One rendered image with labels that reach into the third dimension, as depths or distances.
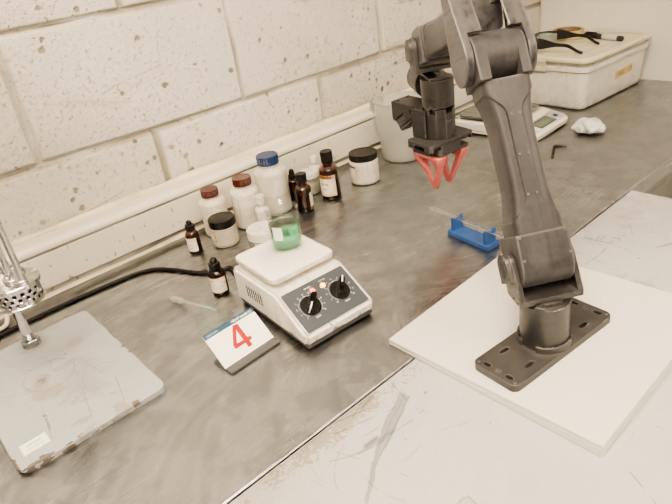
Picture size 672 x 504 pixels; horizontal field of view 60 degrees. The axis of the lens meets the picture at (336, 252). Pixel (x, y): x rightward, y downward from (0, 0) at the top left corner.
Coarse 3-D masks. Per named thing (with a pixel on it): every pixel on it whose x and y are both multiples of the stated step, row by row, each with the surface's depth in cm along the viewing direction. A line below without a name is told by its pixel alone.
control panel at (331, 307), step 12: (324, 276) 90; (336, 276) 91; (348, 276) 91; (300, 288) 88; (324, 288) 89; (288, 300) 86; (300, 300) 87; (324, 300) 88; (336, 300) 88; (348, 300) 89; (360, 300) 89; (300, 312) 86; (324, 312) 86; (336, 312) 87; (312, 324) 85; (324, 324) 85
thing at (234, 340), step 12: (252, 312) 89; (240, 324) 88; (252, 324) 88; (216, 336) 85; (228, 336) 86; (240, 336) 87; (252, 336) 87; (264, 336) 88; (216, 348) 84; (228, 348) 85; (240, 348) 86; (228, 360) 84
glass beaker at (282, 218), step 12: (264, 204) 92; (276, 204) 95; (288, 204) 94; (276, 216) 90; (288, 216) 91; (276, 228) 91; (288, 228) 91; (276, 240) 93; (288, 240) 92; (300, 240) 94; (276, 252) 94; (288, 252) 93
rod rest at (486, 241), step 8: (456, 224) 109; (448, 232) 110; (456, 232) 109; (464, 232) 108; (472, 232) 108; (480, 232) 108; (488, 232) 102; (464, 240) 107; (472, 240) 105; (480, 240) 105; (488, 240) 103; (496, 240) 104; (480, 248) 104; (488, 248) 103
